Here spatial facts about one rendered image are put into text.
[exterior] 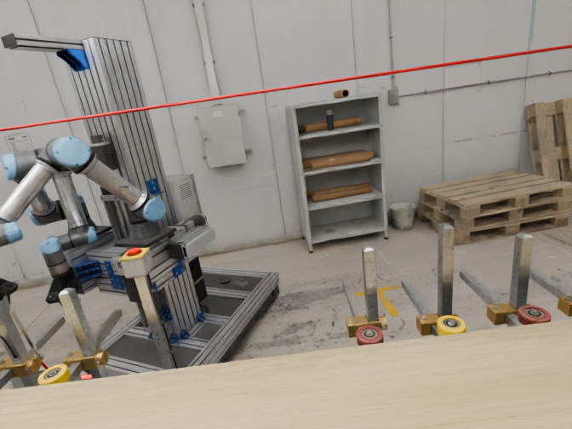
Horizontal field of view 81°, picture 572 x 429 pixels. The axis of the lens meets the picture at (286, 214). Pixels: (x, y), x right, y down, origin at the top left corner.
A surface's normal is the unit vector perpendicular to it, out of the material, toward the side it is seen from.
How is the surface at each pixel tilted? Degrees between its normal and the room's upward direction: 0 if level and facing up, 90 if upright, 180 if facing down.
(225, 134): 90
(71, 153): 84
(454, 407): 0
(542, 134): 74
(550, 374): 0
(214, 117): 90
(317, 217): 90
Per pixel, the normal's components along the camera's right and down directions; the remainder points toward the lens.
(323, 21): 0.13, 0.30
